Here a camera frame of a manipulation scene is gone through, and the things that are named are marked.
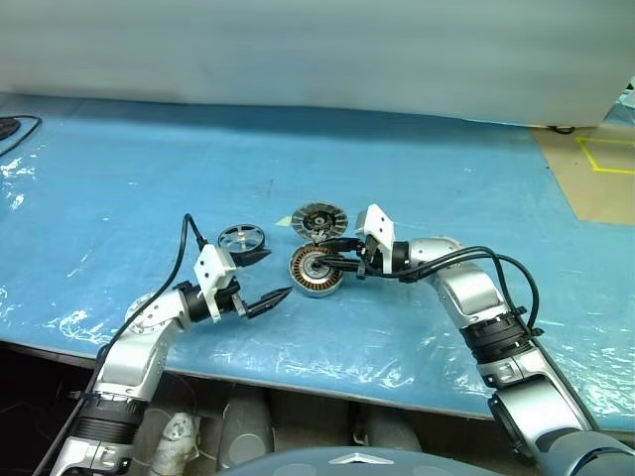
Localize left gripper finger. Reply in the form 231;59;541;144
230;249;273;270
245;286;295;318

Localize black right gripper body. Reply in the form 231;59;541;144
352;234;387;280

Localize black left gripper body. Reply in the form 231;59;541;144
214;277;253;321

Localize silver spoked rotor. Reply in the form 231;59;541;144
216;223;267;255

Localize silver motor housing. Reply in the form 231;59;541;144
287;243;344;300

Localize grey round motor lid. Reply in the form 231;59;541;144
290;202;347;242

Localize grey rounded shape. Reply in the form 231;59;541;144
356;406;423;452
220;391;275;468

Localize blue plastic table cover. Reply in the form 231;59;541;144
0;91;635;420

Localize white crumpled bundle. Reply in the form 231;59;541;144
151;411;202;476

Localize white partition board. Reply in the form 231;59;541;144
0;0;635;131

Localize grey robot torso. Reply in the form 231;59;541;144
230;429;635;476

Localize brown cardboard sheet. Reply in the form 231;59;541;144
530;123;635;227

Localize yellow tape outline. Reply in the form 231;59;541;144
574;136;635;176

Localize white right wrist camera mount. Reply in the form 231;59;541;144
354;202;397;273

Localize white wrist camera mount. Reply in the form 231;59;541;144
193;244;238;324
354;202;397;273

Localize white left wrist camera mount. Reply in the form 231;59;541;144
193;244;238;324

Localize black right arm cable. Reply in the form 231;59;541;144
396;245;543;338
401;250;522;318

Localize thin black cable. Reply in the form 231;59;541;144
0;114;42;158

